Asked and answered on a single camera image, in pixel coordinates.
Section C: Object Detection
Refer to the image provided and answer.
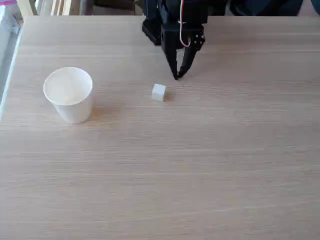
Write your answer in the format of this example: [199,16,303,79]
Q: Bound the red white gripper cable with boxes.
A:
[177,0,193,48]

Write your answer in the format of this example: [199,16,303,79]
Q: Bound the clear plastic bag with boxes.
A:
[0,0,25,35]

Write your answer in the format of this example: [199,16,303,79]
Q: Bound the white paper cup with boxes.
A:
[42,66,94,125]

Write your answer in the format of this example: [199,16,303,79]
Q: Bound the white cube block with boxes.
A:
[151,83,167,103]

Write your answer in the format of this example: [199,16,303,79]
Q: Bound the light wooden frame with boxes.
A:
[16,0,89,17]

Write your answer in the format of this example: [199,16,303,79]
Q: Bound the dark blue cloth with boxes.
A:
[229,0,304,17]

